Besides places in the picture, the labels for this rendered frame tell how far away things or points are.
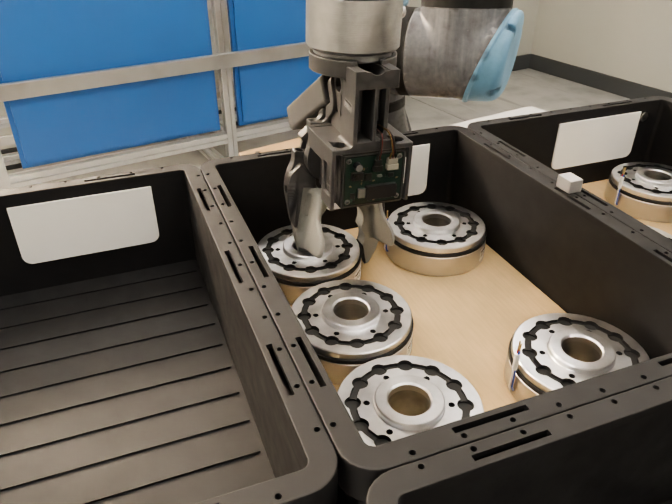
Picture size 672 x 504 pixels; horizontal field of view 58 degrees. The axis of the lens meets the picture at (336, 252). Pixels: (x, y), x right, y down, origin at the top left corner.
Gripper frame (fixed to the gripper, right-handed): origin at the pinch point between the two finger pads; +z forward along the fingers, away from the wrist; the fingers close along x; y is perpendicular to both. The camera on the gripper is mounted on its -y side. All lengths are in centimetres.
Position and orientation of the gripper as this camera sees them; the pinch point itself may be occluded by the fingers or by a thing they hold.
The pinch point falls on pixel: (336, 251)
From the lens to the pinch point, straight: 60.8
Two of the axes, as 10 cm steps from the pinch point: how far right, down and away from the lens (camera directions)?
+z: -0.3, 8.6, 5.1
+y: 3.6, 4.9, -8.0
